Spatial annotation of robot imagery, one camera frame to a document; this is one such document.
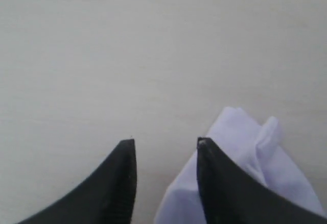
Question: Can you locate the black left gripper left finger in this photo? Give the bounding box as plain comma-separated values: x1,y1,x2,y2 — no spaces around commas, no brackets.
22,139,137,224

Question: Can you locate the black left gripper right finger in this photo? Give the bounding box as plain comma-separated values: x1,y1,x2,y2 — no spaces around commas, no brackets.
197,137,326,224

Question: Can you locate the white t-shirt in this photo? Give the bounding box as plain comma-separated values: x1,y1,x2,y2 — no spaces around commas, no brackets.
154,107,326,223

